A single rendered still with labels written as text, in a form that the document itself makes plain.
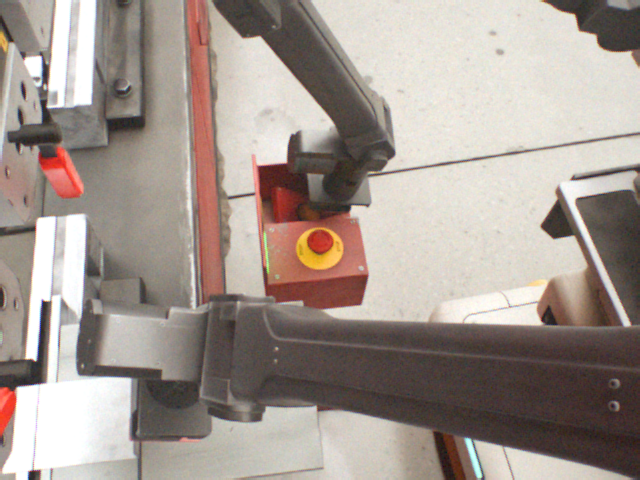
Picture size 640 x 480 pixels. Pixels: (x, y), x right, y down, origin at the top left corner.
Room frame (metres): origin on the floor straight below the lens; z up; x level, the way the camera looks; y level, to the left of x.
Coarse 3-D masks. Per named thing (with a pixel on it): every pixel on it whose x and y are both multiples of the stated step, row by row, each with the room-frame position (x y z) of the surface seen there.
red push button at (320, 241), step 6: (312, 234) 0.49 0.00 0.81; (318, 234) 0.49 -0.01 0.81; (324, 234) 0.49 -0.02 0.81; (330, 234) 0.49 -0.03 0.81; (312, 240) 0.48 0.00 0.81; (318, 240) 0.48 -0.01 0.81; (324, 240) 0.48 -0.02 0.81; (330, 240) 0.48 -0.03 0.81; (312, 246) 0.47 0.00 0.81; (318, 246) 0.47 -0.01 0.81; (324, 246) 0.47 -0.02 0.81; (330, 246) 0.47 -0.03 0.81; (318, 252) 0.46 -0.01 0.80; (324, 252) 0.46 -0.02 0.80
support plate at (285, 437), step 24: (72, 336) 0.24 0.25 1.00; (72, 360) 0.21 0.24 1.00; (288, 408) 0.18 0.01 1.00; (312, 408) 0.18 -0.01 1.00; (216, 432) 0.15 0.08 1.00; (240, 432) 0.15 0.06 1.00; (264, 432) 0.15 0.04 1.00; (288, 432) 0.15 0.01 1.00; (312, 432) 0.15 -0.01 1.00; (144, 456) 0.12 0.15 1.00; (168, 456) 0.12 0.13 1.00; (192, 456) 0.12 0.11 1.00; (216, 456) 0.12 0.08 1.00; (240, 456) 0.13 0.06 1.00; (264, 456) 0.13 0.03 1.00; (288, 456) 0.13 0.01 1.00; (312, 456) 0.13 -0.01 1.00
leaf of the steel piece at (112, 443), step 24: (48, 384) 0.19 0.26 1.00; (72, 384) 0.19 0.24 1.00; (96, 384) 0.19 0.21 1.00; (120, 384) 0.19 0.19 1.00; (48, 408) 0.16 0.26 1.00; (72, 408) 0.16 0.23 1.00; (96, 408) 0.17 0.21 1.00; (120, 408) 0.17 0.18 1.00; (48, 432) 0.14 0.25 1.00; (72, 432) 0.14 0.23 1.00; (96, 432) 0.14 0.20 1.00; (120, 432) 0.14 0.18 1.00; (48, 456) 0.12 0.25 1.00; (72, 456) 0.12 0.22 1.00; (96, 456) 0.12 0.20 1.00; (120, 456) 0.12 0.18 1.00
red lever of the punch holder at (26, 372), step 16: (0, 368) 0.12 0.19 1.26; (16, 368) 0.12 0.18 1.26; (32, 368) 0.13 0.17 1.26; (0, 384) 0.11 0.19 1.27; (16, 384) 0.11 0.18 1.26; (32, 384) 0.12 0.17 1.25; (0, 400) 0.10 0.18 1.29; (16, 400) 0.10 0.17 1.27; (0, 416) 0.09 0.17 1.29; (0, 432) 0.08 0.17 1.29
